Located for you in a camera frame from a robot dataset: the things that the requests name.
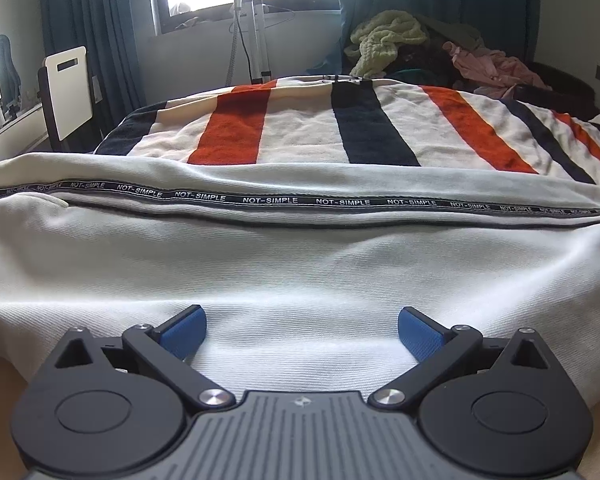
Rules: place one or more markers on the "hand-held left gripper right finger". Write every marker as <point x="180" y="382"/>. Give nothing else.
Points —
<point x="420" y="332"/>

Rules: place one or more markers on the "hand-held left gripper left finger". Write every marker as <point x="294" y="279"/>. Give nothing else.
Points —
<point x="182" y="335"/>

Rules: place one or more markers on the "white pants with black tape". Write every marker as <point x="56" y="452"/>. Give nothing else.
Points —
<point x="300" y="260"/>

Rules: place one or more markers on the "dark clothes pile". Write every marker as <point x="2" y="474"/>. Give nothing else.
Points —
<point x="440" y="55"/>

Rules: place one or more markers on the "striped blanket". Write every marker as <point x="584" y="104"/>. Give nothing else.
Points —
<point x="380" y="120"/>

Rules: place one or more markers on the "white dressing table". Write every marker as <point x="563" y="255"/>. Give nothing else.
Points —
<point x="10" y="135"/>

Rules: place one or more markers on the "white and black chair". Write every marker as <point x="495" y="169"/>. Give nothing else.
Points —
<point x="67" y="90"/>

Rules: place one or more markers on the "dark armchair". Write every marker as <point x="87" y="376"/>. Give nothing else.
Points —
<point x="560" y="85"/>

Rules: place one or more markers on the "yellow-green knit blanket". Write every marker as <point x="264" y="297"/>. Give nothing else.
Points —
<point x="385" y="37"/>

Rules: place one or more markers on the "garment steamer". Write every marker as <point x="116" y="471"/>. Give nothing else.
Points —
<point x="252" y="35"/>

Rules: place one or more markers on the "crumpled cloth on windowsill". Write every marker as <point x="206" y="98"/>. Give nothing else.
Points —
<point x="187" y="22"/>

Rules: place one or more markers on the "small dark windowsill figure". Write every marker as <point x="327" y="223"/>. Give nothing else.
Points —
<point x="180" y="8"/>

